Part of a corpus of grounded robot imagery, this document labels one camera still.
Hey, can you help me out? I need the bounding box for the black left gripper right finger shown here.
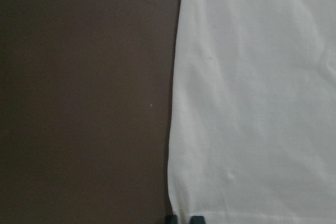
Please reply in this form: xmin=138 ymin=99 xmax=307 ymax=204
xmin=189 ymin=216 xmax=205 ymax=224

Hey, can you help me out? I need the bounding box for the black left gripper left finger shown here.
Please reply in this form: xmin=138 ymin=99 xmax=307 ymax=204
xmin=164 ymin=215 xmax=178 ymax=224

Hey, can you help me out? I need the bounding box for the cream long-sleeve cat shirt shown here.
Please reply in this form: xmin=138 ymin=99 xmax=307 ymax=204
xmin=167 ymin=0 xmax=335 ymax=223

